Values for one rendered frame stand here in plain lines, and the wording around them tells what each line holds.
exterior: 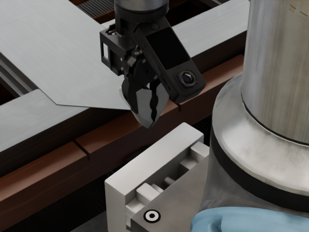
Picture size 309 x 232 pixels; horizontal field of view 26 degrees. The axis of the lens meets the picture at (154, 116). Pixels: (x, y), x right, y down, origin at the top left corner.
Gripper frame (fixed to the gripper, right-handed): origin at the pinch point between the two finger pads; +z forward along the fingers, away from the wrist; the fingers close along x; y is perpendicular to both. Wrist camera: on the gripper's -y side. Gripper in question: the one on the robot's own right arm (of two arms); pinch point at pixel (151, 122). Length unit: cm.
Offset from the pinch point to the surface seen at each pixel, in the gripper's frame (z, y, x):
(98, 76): 0.5, 14.6, -0.5
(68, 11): 0.6, 33.6, -7.4
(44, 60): 0.5, 23.7, 4.0
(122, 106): 0.5, 6.1, 0.9
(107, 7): 32, 72, -42
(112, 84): 0.5, 11.4, -1.1
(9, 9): 0.6, 40.9, 0.7
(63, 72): 0.5, 19.0, 3.2
